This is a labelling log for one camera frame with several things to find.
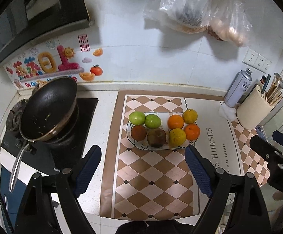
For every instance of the clear plastic bag of eggs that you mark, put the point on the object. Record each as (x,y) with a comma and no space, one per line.
(229,22)

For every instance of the green apple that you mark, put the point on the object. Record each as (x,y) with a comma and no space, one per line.
(137,118)
(152,121)

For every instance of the utensils in holder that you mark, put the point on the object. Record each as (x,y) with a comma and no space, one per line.
(274,94)

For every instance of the reddish brown persimmon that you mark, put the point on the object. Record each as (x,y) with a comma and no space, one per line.
(138,132)

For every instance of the clear plastic bag dark contents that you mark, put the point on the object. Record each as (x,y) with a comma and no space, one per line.
(186,16)

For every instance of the black wok with handle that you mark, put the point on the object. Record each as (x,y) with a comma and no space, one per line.
(45,114)

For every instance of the dark red apple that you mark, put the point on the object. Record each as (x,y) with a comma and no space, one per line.
(156,138)

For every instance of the yellow lemon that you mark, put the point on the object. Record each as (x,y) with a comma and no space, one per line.
(190,116)
(176,137)

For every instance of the cream utensil holder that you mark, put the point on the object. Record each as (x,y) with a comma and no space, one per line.
(253,109)

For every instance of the white wall socket panel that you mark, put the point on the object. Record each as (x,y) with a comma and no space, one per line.
(256,61)

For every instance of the silver gas canister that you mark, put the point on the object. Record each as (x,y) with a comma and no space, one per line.
(238,87)

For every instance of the white crumpled cloth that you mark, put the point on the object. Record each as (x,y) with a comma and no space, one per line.
(227,113)

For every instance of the black gas stove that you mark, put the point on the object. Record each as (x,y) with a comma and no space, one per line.
(65,149)

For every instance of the colourful fruit wall sticker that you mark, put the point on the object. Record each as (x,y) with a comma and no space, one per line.
(52,59)

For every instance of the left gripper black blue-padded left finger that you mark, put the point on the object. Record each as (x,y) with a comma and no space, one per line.
(36,213)

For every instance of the orange mandarin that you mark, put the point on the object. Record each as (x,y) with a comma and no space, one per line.
(175,121)
(192,132)

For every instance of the floral white glass plate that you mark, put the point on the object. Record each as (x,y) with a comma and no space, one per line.
(143,145)

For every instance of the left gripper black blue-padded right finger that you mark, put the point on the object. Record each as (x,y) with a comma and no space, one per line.
(248,214)

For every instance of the blue cabinet front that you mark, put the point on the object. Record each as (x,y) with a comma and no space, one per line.
(12,199)

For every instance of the black range hood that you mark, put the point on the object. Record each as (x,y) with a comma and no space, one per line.
(26,22)

